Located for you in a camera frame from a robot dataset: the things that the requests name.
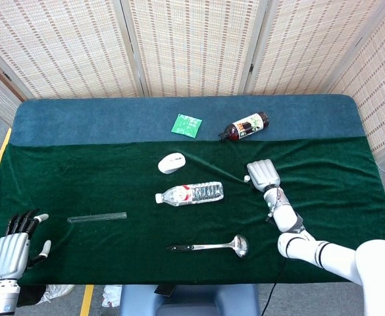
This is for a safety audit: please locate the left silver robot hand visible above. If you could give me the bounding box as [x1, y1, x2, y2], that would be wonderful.
[0, 208, 52, 281]

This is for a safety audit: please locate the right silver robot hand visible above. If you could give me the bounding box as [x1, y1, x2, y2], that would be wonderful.
[244, 159, 282, 193]

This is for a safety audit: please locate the clear glass tube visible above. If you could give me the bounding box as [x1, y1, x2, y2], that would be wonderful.
[67, 211, 128, 224]

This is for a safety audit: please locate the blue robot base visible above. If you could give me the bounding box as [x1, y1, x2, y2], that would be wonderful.
[119, 283, 261, 316]

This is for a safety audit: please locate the dark tea bottle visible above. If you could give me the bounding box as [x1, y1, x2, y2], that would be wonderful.
[218, 111, 269, 143]

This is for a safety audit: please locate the clear plastic water bottle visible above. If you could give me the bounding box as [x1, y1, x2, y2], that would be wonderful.
[155, 181, 225, 207]

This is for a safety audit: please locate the green foil packet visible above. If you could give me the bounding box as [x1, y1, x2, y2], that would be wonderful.
[171, 113, 203, 138]

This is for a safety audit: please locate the white computer mouse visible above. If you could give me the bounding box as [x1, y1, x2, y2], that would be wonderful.
[157, 152, 186, 174]

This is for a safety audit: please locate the crumpled white cloth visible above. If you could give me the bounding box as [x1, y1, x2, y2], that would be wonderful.
[101, 284, 123, 308]

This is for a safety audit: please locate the dark green velvet cloth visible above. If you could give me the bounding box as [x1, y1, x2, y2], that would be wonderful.
[0, 136, 385, 286]

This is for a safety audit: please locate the flat black object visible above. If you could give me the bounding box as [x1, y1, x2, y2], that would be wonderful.
[154, 284, 177, 296]

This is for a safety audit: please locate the blue table cover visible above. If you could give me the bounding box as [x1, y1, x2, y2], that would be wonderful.
[10, 94, 367, 147]

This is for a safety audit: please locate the steel ladle black handle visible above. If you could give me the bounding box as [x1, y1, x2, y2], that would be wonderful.
[166, 234, 249, 259]

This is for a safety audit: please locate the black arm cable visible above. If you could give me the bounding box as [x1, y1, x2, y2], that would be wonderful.
[259, 259, 288, 316]

